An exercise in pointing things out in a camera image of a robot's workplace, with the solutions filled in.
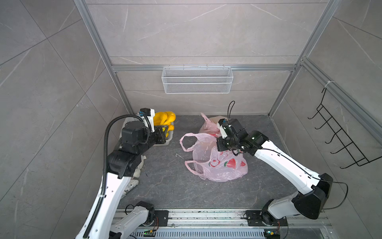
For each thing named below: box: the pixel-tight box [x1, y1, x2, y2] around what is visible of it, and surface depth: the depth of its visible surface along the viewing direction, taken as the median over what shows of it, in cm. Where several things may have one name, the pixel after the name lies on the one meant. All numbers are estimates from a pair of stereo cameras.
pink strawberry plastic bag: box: [179, 132, 249, 183], surface depth 74 cm
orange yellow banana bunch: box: [153, 111, 177, 138], surface depth 66 cm
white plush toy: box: [121, 154, 147, 198], surface depth 85 cm
